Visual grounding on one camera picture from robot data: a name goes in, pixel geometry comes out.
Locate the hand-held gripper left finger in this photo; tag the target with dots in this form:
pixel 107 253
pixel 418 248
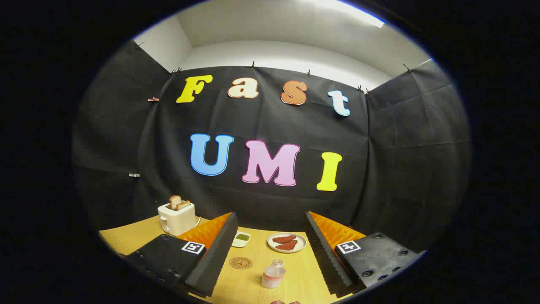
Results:
pixel 215 257

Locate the round cork coaster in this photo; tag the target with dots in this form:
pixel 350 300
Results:
pixel 240 262

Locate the red meat slice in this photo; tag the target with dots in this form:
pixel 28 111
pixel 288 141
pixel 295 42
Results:
pixel 287 245
pixel 284 239

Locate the wooden table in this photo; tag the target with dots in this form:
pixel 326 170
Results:
pixel 249 283

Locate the cream toaster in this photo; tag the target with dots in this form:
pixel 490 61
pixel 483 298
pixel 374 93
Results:
pixel 177 219

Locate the white round plate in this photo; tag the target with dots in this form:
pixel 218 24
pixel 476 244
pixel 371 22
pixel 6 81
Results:
pixel 301 245

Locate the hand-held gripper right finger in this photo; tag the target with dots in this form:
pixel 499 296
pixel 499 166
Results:
pixel 327 257

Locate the toast slice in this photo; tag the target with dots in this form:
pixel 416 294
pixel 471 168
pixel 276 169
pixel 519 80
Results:
pixel 184 204
pixel 174 202

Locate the white divided dish of beans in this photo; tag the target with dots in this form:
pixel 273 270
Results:
pixel 242 238

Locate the clear juice bottle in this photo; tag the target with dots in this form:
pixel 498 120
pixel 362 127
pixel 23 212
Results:
pixel 273 276

